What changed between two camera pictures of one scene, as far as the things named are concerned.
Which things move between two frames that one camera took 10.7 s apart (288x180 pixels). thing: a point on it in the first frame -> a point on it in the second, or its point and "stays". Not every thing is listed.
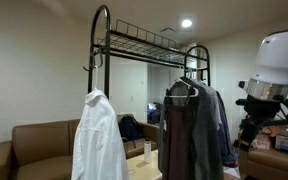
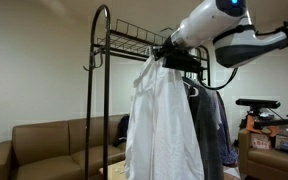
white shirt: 99,151 -> 161,141
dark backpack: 130,129 stays
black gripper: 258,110 -> 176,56
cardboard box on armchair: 261,141 stays
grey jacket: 206,130 stays
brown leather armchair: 270,164 stays
